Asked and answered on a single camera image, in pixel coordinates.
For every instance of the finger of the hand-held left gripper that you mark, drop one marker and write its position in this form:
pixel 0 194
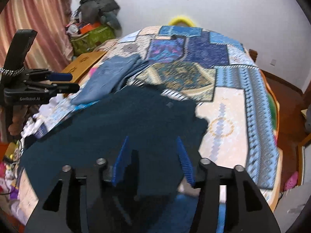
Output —
pixel 60 76
pixel 65 87

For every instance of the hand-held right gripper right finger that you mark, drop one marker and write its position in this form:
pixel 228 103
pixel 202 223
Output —
pixel 184 160

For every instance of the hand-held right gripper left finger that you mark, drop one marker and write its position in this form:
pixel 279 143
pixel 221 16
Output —
pixel 121 162

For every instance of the dark teal pants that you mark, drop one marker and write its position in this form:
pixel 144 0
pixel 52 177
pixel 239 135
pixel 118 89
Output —
pixel 97 126

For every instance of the person's left hand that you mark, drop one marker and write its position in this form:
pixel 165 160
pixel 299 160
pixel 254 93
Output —
pixel 17 122

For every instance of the wooden laptop table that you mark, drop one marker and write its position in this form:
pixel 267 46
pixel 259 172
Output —
pixel 82 62

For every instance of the white cloth pile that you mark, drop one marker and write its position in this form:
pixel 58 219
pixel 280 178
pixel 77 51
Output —
pixel 34 126

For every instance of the blue jeans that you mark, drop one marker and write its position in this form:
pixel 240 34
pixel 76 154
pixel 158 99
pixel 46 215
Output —
pixel 109 77

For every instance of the green patterned storage box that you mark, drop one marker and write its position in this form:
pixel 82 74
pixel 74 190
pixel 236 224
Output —
pixel 92 38

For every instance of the orange box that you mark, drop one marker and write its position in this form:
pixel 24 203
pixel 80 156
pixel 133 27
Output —
pixel 88 28

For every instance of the patchwork blanket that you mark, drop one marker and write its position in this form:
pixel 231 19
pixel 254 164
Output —
pixel 230 126

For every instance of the pink striped curtain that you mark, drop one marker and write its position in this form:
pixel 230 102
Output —
pixel 36 17

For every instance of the colourful cloth pile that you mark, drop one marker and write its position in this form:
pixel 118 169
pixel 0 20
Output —
pixel 9 174

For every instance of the pile of dark clothes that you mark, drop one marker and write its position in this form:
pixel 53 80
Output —
pixel 99 7

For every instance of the pink shoe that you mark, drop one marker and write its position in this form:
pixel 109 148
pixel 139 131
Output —
pixel 290 180

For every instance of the grey bag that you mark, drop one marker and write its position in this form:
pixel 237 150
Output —
pixel 308 119

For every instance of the yellow foam tube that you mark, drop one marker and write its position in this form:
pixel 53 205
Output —
pixel 181 20

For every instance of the wooden furniture frame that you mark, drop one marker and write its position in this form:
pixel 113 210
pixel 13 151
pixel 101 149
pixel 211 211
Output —
pixel 302 155

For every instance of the wooden bed post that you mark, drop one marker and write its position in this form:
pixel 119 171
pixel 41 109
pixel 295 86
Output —
pixel 252 54

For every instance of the white wall outlet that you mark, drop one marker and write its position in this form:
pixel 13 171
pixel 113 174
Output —
pixel 273 62

